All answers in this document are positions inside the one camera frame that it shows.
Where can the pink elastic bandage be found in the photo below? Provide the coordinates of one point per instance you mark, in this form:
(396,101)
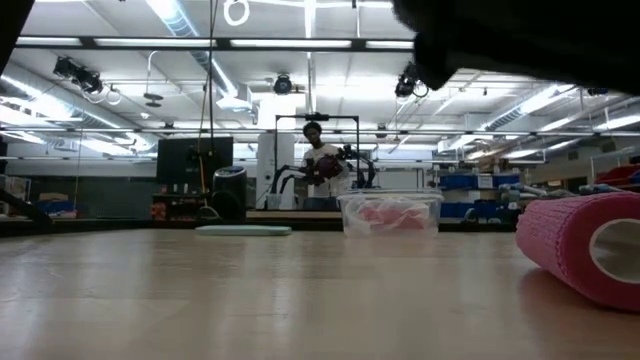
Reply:
(555,240)

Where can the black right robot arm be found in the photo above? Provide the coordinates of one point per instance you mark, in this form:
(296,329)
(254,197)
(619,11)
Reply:
(550,35)

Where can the black background robot arm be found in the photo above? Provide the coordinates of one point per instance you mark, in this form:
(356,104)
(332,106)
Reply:
(362,165)
(282,175)

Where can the blue storage bin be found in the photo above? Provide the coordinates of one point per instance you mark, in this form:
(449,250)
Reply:
(457,181)
(506,179)

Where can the person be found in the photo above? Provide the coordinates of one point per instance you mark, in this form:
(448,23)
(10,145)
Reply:
(322,152)

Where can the clear plastic container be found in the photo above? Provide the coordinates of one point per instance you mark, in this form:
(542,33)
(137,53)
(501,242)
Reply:
(390,193)

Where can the red storage bin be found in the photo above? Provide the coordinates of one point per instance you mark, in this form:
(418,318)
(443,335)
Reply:
(617,175)

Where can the black tower fan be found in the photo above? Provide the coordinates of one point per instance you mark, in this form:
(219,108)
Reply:
(229,195)

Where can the light blue container lid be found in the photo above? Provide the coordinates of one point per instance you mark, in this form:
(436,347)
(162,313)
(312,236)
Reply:
(240,230)

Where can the black monitor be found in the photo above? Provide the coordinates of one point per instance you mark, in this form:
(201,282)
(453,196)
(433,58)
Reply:
(175,160)

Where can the black shelf unit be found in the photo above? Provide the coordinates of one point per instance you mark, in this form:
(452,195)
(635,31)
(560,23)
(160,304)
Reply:
(180,205)

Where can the black frame-mounted device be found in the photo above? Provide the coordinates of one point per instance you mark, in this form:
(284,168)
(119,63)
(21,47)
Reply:
(406,86)
(80,76)

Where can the black overhead camera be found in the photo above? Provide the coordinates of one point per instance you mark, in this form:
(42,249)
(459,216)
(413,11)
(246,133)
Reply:
(282,85)

